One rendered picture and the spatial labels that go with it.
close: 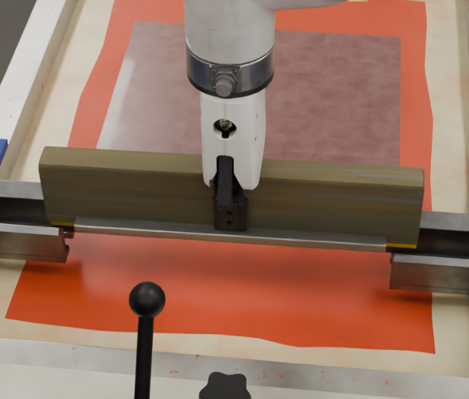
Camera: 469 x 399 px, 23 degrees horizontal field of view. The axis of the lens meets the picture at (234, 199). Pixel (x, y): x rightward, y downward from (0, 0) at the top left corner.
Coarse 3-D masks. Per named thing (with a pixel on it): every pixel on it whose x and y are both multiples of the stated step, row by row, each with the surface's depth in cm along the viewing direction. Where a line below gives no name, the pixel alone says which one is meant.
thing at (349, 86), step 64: (384, 0) 152; (320, 64) 142; (384, 64) 142; (320, 128) 132; (384, 128) 132; (256, 256) 117; (320, 256) 117; (384, 256) 117; (256, 320) 111; (320, 320) 111; (384, 320) 111
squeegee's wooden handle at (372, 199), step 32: (64, 160) 107; (96, 160) 107; (128, 160) 107; (160, 160) 107; (192, 160) 107; (288, 160) 107; (64, 192) 109; (96, 192) 108; (128, 192) 108; (160, 192) 107; (192, 192) 107; (256, 192) 106; (288, 192) 106; (320, 192) 105; (352, 192) 105; (384, 192) 104; (416, 192) 104; (256, 224) 109; (288, 224) 108; (320, 224) 108; (352, 224) 108; (384, 224) 107; (416, 224) 107
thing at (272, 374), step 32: (64, 0) 146; (32, 32) 141; (64, 32) 146; (32, 64) 136; (0, 96) 131; (32, 96) 133; (0, 128) 127; (0, 352) 103; (32, 352) 103; (64, 352) 103; (96, 352) 103; (128, 352) 103; (160, 352) 103; (256, 384) 101; (288, 384) 101; (320, 384) 101; (352, 384) 101; (384, 384) 101; (416, 384) 101; (448, 384) 101
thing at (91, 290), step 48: (144, 0) 152; (144, 48) 144; (96, 96) 137; (144, 96) 137; (192, 96) 137; (96, 144) 130; (144, 144) 130; (192, 144) 130; (96, 240) 119; (144, 240) 119; (48, 288) 114; (96, 288) 114; (192, 288) 114
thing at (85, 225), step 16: (80, 224) 110; (96, 224) 110; (112, 224) 110; (128, 224) 110; (144, 224) 110; (160, 224) 110; (176, 224) 110; (192, 224) 110; (192, 240) 109; (208, 240) 109; (224, 240) 109; (240, 240) 109; (256, 240) 108; (272, 240) 108; (288, 240) 108; (304, 240) 108; (320, 240) 108; (336, 240) 108; (352, 240) 108; (368, 240) 108; (384, 240) 108
